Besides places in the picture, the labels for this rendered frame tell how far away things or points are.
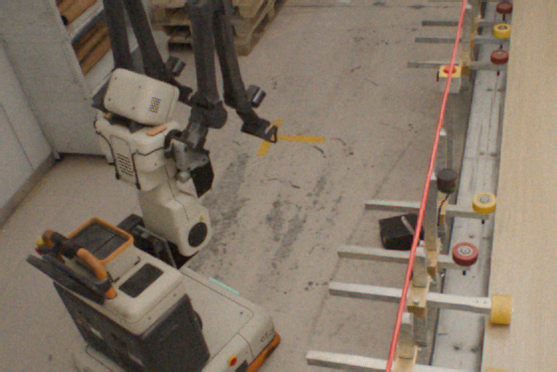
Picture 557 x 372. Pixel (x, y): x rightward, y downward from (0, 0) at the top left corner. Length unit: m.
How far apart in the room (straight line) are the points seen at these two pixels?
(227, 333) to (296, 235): 0.93
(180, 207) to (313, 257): 1.13
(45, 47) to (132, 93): 1.90
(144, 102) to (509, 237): 1.25
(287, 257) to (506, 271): 1.60
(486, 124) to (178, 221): 1.49
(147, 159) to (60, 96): 2.08
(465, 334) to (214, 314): 1.13
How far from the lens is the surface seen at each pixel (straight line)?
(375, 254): 2.18
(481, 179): 2.84
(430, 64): 3.16
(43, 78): 4.27
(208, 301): 2.94
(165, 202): 2.46
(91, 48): 4.62
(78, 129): 4.38
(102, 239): 2.43
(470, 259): 2.10
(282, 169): 3.99
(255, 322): 2.81
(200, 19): 2.12
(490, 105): 3.29
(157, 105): 2.26
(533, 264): 2.11
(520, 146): 2.56
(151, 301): 2.30
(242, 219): 3.71
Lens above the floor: 2.41
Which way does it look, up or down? 41 degrees down
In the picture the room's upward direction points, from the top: 9 degrees counter-clockwise
